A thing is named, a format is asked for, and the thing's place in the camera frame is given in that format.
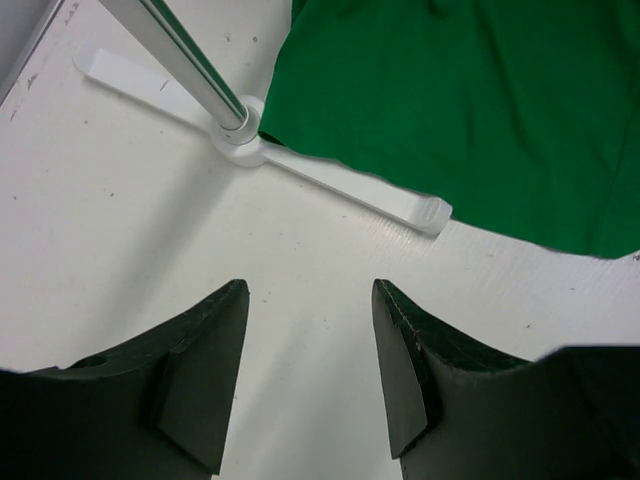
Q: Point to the white rack base foot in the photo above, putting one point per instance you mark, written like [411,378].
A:
[424,213]

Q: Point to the green t-shirt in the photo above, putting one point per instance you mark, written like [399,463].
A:
[522,115]

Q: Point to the silver clothes rack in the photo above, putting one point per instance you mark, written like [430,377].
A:
[155,26]

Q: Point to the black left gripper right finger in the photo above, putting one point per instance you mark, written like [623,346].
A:
[457,408]

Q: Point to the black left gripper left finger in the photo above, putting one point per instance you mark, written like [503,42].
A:
[156,406]

